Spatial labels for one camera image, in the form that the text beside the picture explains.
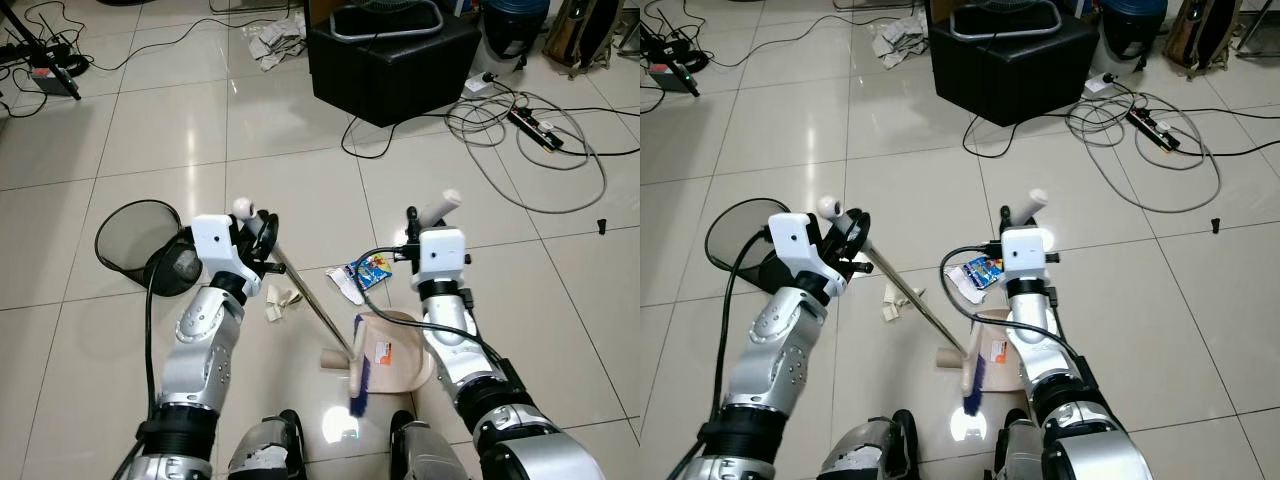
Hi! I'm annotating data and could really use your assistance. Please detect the black mesh wastebasket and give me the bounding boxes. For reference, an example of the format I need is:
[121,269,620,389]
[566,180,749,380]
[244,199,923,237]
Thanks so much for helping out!
[95,199,204,298]
[705,197,802,294]

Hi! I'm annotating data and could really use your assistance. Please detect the black power strip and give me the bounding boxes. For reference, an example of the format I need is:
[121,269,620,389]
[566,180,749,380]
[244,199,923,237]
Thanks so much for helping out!
[1127,107,1183,151]
[507,108,566,153]

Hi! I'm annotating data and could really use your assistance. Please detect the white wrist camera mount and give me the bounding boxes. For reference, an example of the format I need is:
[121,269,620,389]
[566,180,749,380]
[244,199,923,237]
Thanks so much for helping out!
[417,228,472,284]
[190,213,253,288]
[1000,227,1053,283]
[767,212,831,289]

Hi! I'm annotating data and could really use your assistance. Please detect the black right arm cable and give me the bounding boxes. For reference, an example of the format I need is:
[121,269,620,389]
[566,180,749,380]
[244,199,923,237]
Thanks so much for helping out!
[353,245,521,396]
[940,245,1096,391]

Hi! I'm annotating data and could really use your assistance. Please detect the tan bag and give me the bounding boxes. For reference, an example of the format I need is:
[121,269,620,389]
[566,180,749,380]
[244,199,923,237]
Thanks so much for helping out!
[1165,0,1241,77]
[545,0,623,77]

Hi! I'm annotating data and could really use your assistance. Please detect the broom with blue bristles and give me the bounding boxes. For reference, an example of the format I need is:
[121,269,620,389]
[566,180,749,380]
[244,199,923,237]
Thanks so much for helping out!
[231,198,374,418]
[818,196,992,420]

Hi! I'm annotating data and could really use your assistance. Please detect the beige crumpled paper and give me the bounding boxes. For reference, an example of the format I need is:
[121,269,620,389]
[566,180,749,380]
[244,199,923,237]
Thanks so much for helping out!
[263,283,307,323]
[882,283,926,323]

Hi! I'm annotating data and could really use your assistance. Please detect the blue water jug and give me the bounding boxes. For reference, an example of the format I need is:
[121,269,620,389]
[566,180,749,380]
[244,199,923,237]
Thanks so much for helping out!
[1095,0,1169,71]
[480,0,551,59]

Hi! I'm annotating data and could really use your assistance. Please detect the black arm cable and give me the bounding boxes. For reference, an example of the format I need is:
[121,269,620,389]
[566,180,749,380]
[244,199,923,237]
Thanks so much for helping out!
[672,230,776,480]
[112,228,196,480]
[940,245,1096,391]
[353,245,521,396]

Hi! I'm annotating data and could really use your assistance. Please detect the grey power box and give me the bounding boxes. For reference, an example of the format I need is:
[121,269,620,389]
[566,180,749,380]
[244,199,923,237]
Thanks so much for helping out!
[646,62,691,93]
[30,64,81,97]

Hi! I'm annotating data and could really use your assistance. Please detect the robot right leg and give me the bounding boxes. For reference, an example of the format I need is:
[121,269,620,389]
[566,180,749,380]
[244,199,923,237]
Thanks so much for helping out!
[992,408,1051,480]
[390,412,471,480]

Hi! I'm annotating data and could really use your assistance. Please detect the grey coiled cable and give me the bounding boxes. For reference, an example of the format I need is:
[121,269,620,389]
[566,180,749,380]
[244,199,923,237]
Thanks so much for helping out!
[1067,90,1223,214]
[444,88,608,215]

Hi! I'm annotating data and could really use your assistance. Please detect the blue snack wrapper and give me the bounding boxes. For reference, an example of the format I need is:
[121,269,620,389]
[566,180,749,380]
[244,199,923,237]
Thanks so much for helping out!
[962,256,1005,290]
[345,255,393,292]

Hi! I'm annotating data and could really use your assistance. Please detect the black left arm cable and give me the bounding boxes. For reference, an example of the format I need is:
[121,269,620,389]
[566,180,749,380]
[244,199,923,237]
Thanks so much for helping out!
[112,228,196,480]
[672,230,776,480]

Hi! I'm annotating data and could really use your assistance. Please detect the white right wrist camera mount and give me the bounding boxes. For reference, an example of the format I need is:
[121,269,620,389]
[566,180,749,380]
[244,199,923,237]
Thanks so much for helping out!
[1000,227,1053,283]
[417,228,472,284]

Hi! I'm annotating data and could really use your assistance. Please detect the crumpled newspaper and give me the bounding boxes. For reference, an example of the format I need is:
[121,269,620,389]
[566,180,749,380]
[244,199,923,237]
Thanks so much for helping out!
[872,12,931,69]
[248,15,307,71]

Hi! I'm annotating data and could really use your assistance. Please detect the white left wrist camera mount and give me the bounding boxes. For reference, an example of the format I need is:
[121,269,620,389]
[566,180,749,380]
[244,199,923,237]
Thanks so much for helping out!
[767,212,831,289]
[190,213,253,288]

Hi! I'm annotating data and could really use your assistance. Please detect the robot leg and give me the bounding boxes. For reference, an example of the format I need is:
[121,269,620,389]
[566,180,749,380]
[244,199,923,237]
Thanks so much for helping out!
[390,412,471,480]
[820,410,921,480]
[992,408,1051,480]
[228,410,306,480]

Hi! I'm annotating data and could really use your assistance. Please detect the robot left leg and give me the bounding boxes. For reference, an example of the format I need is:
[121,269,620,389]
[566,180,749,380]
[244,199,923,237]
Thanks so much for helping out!
[820,410,921,480]
[228,410,306,480]

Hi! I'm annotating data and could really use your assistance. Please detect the black floor cable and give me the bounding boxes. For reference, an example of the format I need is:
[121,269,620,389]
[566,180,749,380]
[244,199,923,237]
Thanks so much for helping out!
[963,95,1280,159]
[342,90,641,159]

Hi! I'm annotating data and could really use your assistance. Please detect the white paper scrap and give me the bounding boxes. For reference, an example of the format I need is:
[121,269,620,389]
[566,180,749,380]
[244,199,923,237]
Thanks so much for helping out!
[945,268,986,304]
[328,268,367,306]

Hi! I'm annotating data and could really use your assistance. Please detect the grey fan base ring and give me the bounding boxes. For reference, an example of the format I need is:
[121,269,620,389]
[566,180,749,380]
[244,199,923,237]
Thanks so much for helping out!
[330,0,445,43]
[950,0,1063,43]

